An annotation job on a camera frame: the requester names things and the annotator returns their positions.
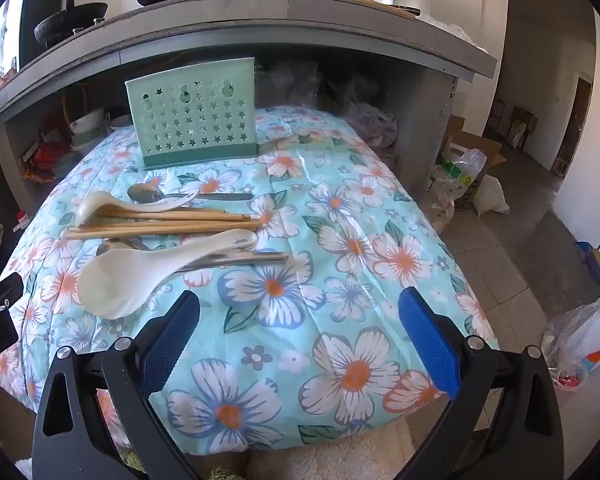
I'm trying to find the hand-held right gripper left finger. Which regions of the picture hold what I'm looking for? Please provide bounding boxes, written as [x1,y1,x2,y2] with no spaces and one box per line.
[32,289,203,480]

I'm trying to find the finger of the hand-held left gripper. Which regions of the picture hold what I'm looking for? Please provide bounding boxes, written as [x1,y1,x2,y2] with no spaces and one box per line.
[0,272,25,323]

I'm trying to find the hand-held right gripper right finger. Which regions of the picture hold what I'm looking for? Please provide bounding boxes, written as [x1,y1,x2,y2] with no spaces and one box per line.
[397,286,568,480]

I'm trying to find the white rice paddle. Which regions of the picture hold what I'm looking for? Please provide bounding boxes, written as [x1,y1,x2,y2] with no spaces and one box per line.
[76,229,259,320]

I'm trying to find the metal spoon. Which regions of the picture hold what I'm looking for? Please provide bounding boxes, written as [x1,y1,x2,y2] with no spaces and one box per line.
[96,236,290,275]
[127,182,253,204]

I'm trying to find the small white plastic spoon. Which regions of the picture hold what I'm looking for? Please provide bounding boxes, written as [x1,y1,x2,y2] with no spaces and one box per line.
[75,190,201,226]

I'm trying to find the green star-cut utensil holder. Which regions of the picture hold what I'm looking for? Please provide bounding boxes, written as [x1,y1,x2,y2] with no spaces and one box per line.
[125,57,258,171]

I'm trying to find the floral light blue blanket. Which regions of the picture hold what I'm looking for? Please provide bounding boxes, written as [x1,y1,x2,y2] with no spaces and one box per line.
[0,105,501,456]

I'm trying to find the green fluffy towel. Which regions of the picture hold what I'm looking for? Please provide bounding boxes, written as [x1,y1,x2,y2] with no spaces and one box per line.
[207,465,246,480]

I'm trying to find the crumpled clear plastic bag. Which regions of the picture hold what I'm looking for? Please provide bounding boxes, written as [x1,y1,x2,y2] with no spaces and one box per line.
[540,302,600,396]

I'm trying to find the red snack packets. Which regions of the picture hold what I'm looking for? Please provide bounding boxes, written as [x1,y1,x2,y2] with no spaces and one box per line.
[22,130,73,183]

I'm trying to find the white fluffy towel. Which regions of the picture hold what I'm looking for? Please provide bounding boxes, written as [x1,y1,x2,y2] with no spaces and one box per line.
[247,417,416,480]

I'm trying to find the white sack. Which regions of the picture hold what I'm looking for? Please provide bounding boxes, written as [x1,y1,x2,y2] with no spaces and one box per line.
[475,174,511,217]

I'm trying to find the red and blue spray bottle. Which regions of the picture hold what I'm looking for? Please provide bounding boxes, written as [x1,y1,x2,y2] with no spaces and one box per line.
[555,340,600,391]

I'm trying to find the plastic bag with green print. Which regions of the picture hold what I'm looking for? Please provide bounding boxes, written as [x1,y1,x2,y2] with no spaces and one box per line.
[427,149,488,233]

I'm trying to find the blue dustpan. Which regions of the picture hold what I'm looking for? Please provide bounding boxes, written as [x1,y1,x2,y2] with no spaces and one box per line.
[575,241,600,288]

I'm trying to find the white and green bowl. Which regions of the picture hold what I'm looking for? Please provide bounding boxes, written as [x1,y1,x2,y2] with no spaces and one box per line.
[69,107,112,150]

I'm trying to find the cardboard box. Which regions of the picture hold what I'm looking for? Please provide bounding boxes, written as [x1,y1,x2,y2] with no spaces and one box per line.
[442,115,507,211]

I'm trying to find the pink plastic bag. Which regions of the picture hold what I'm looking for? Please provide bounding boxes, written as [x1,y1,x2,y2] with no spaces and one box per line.
[349,101,399,149]

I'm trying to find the wooden door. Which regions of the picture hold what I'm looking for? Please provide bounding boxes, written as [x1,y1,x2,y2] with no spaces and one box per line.
[562,77,594,177]

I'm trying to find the black wok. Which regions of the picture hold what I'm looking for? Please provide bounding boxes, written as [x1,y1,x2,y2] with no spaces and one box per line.
[34,0,109,49]

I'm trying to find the range hood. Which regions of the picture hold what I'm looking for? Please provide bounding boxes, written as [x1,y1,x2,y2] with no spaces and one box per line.
[19,0,66,68]

